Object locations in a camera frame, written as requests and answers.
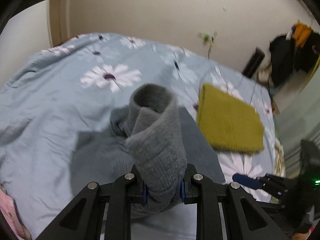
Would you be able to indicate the olive green knitted sweater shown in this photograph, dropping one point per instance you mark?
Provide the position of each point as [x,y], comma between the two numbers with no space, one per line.
[228,123]

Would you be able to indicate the dark grey sweater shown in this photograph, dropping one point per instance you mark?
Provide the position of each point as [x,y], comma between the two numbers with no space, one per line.
[153,136]

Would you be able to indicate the pink fleece garment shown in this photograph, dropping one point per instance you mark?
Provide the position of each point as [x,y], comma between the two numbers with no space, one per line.
[11,225]

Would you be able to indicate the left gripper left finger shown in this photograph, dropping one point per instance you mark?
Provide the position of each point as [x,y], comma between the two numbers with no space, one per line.
[99,208]

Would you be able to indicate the wall power socket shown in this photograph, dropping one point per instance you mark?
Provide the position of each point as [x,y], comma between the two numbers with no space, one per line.
[207,38]

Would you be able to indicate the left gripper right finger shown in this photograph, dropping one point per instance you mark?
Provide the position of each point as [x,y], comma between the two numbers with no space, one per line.
[228,211]

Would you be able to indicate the orange garment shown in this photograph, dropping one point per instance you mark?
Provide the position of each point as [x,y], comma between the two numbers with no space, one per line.
[301,33]

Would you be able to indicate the dark clothes pile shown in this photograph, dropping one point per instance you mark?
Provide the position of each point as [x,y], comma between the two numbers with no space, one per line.
[286,57]

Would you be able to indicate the black box on floor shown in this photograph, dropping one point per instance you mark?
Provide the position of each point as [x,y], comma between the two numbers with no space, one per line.
[253,63]

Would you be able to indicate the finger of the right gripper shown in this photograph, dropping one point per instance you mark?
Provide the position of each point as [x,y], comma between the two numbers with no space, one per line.
[246,181]

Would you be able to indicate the blue floral duvet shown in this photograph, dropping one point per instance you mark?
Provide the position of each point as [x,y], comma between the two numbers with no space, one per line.
[56,109]

